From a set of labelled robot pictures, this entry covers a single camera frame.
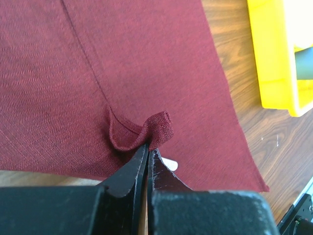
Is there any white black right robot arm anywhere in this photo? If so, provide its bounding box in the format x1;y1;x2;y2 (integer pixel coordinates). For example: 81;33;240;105
277;193;313;235

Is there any silver table knife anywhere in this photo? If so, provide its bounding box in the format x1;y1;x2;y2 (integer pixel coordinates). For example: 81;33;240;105
161;157;178;171

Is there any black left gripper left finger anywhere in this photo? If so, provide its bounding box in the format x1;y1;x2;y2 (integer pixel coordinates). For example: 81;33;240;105
0;145;149;235

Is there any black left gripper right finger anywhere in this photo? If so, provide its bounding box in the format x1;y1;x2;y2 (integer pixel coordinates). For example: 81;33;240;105
147;150;279;235

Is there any blue plastic cup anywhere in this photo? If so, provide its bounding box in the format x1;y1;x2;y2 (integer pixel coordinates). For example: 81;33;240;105
295;47;313;80

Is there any yellow plastic tray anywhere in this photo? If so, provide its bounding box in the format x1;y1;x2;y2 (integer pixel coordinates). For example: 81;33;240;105
247;0;313;117

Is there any dark red cloth napkin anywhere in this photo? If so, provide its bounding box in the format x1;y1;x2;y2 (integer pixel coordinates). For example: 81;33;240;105
0;0;268;192

